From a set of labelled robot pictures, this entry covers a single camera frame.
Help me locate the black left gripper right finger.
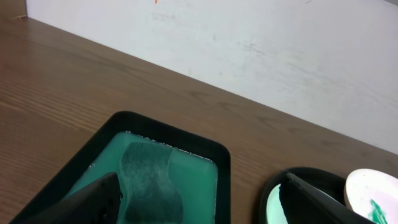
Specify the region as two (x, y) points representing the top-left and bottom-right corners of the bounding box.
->
(279, 172), (372, 224)

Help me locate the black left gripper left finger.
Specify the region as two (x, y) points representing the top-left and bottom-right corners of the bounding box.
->
(20, 172), (123, 224)

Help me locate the dark green scrub sponge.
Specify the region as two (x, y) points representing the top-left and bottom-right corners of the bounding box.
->
(119, 142), (183, 223)

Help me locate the black round tray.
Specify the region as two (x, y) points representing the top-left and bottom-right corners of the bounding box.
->
(254, 167), (346, 224)

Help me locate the white plate green stain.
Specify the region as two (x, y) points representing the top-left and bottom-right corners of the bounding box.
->
(344, 169), (398, 224)

